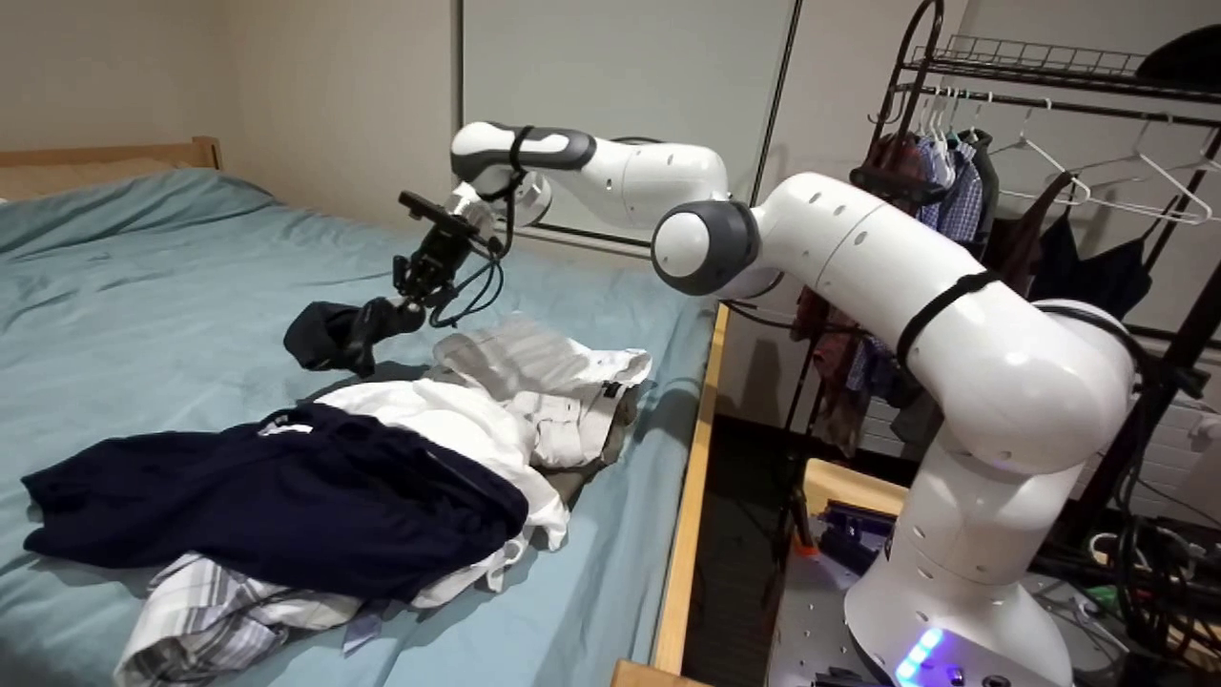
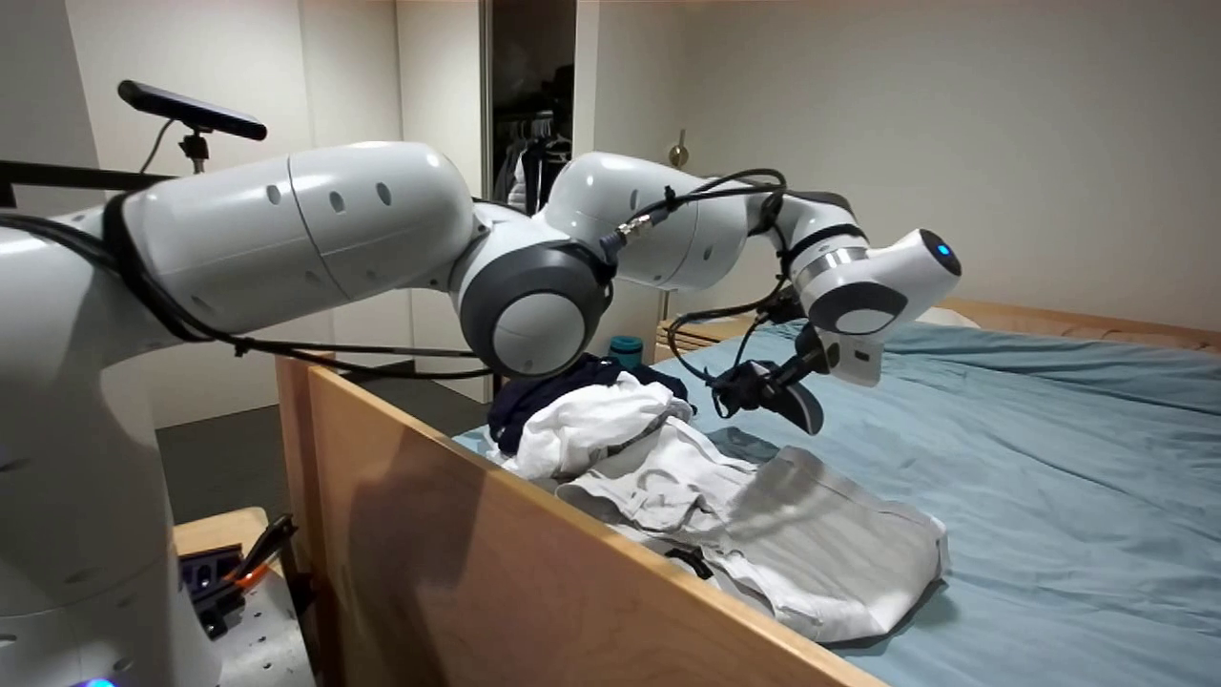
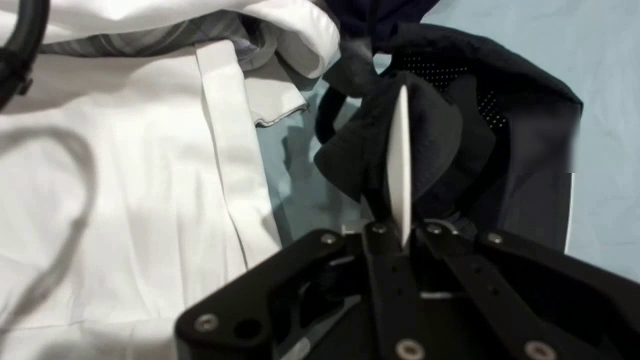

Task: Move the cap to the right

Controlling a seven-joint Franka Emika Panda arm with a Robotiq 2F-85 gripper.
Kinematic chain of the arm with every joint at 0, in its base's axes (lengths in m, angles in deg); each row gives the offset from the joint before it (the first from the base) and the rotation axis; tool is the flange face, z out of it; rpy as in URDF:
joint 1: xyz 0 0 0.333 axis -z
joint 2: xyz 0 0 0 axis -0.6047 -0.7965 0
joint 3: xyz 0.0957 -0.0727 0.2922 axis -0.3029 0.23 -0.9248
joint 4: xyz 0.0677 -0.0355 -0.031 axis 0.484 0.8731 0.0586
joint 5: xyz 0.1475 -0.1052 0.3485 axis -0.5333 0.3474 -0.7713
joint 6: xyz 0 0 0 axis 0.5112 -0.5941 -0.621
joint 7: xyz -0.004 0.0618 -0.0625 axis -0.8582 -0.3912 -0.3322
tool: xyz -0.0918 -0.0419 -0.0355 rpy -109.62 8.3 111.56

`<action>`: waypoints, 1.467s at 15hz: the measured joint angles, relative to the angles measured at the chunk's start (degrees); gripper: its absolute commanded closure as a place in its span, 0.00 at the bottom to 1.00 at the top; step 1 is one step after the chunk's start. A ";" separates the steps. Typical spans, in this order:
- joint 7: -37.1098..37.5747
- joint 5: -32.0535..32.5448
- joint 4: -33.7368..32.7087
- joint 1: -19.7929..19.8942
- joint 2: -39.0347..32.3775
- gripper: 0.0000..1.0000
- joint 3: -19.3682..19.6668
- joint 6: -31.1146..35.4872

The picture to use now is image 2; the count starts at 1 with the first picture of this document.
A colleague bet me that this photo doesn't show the black bar camera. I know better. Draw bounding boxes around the black bar camera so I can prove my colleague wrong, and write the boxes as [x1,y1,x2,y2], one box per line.
[113,76,272,144]

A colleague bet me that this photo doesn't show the black tool organizer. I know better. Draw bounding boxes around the black tool organizer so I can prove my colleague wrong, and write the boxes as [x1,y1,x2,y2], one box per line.
[174,541,289,640]

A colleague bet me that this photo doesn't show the folded white garment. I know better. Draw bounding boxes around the folded white garment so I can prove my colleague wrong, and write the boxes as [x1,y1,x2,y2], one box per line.
[555,418,949,646]

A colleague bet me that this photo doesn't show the dark navy garment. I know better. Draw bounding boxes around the dark navy garment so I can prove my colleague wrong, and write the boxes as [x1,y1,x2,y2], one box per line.
[485,357,691,458]

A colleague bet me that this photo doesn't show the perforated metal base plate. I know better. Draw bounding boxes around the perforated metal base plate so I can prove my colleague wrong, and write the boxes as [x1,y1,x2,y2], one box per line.
[207,583,321,687]

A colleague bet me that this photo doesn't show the hanging closet clothes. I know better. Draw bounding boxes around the hanging closet clothes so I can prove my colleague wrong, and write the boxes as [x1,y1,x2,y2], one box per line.
[495,110,571,215]

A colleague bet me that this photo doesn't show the black camera stand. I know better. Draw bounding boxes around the black camera stand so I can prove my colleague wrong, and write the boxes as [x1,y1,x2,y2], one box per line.
[0,126,216,208]

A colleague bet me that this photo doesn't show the small wooden box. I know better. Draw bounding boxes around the small wooden box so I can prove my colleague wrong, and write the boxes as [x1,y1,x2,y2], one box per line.
[169,506,274,565]

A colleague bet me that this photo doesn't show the wooden bed frame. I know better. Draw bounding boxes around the wooden bed frame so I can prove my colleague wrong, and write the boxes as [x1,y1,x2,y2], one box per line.
[274,298,1221,687]

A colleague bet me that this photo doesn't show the crumpled white garment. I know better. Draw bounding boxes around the crumpled white garment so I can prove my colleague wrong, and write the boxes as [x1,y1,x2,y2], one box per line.
[509,372,681,486]

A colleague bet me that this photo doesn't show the black marker pen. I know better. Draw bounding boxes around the black marker pen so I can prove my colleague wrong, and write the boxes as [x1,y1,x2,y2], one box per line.
[233,512,302,583]

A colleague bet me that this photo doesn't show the wooden nightstand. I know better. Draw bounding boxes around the wooden nightstand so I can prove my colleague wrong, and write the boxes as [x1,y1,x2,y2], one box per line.
[655,312,768,362]

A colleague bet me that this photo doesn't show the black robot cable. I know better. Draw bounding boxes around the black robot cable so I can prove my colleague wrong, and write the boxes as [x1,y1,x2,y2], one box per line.
[0,165,817,387]

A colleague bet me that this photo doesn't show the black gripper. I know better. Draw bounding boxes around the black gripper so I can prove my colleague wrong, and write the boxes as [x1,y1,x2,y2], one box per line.
[712,333,843,422]

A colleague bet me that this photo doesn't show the white closet door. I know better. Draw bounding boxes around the white closet door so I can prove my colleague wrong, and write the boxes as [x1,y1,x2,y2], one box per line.
[394,0,487,177]

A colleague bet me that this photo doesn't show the teal cup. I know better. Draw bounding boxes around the teal cup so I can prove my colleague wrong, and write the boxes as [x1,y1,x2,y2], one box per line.
[608,333,650,376]

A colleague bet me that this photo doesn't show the blue bed sheet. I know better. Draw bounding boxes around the blue bed sheet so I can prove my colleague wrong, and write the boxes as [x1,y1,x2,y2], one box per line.
[454,308,1221,687]

